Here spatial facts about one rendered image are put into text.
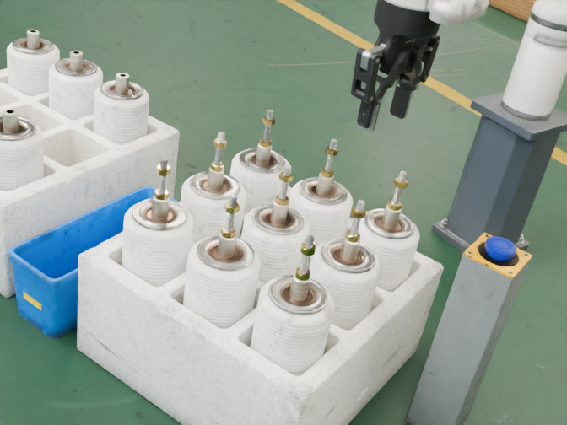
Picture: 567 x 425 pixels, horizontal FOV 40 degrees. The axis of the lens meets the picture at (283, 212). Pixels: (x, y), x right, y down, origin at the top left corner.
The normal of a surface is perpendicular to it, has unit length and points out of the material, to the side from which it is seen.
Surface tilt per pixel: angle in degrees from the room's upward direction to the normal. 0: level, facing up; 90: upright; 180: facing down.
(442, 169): 0
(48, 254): 88
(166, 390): 90
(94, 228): 88
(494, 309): 90
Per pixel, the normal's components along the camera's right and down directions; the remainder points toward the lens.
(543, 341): 0.15, -0.83
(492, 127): -0.78, 0.23
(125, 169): 0.80, 0.42
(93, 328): -0.58, 0.37
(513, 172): -0.12, 0.52
